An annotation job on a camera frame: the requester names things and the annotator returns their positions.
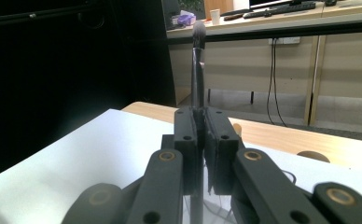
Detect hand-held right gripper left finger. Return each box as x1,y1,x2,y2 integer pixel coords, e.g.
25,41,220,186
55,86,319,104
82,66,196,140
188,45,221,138
161,106,205,198

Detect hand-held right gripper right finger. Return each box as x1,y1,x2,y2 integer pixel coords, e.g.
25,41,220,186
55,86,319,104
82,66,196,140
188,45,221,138
204,106,246,195

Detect black makeup brush grey bristles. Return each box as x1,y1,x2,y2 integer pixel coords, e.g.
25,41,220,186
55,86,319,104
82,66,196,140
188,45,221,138
189,20,208,224

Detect white table cover sheet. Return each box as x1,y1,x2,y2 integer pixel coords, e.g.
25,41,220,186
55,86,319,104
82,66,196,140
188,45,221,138
0,107,362,224

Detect white power socket strip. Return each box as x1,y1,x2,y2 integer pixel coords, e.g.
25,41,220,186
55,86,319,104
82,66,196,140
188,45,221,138
268,36,301,46

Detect purple packet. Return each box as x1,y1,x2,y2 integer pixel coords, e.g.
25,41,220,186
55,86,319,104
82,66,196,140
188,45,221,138
176,13,198,27

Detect brown desk item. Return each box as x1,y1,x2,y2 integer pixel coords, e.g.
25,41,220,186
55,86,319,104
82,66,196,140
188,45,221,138
223,13,244,22

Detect white paper cup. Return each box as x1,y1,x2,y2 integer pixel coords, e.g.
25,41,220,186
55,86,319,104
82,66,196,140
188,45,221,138
209,8,221,26

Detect black curtain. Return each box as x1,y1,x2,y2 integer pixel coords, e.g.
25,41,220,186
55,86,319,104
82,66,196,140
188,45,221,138
0,0,176,175

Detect beige office desk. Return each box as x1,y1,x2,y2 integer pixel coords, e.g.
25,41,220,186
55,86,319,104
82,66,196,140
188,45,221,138
166,1,362,128

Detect green plant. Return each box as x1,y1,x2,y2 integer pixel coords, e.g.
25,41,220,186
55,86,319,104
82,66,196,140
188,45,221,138
178,0,205,12

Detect black keyboard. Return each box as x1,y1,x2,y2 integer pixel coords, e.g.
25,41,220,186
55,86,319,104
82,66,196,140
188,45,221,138
243,1,317,20

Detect computer monitor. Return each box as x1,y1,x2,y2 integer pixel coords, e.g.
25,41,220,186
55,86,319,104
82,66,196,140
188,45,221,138
248,0,297,9

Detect black power cable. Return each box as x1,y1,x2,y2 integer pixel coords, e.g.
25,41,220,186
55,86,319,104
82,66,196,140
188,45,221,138
271,38,288,128
265,38,278,126

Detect round table cable grommet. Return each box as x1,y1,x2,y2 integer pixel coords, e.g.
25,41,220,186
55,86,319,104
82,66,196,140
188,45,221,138
296,150,331,164

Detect black horizontal frame bar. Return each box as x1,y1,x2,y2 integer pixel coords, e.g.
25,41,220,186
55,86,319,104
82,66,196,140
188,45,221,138
166,11,362,45

